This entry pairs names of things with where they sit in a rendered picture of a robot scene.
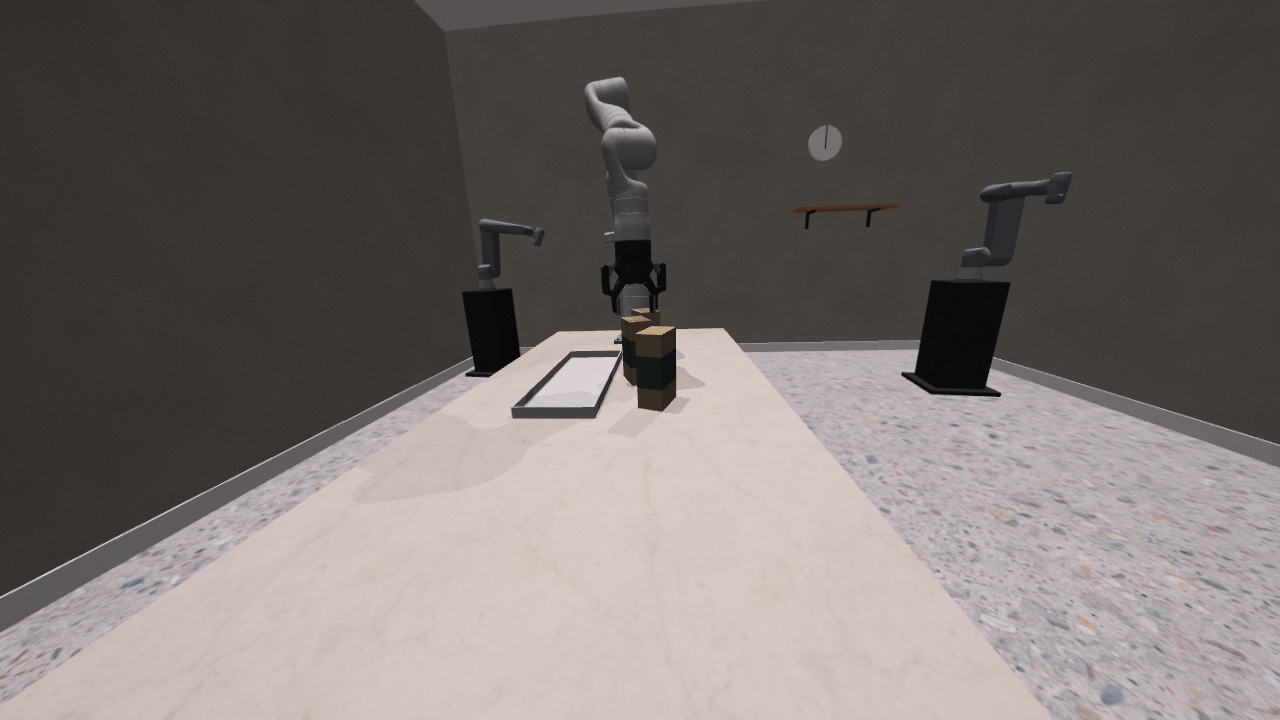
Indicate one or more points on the brown box with dark green band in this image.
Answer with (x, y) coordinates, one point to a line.
(629, 327)
(656, 367)
(645, 312)

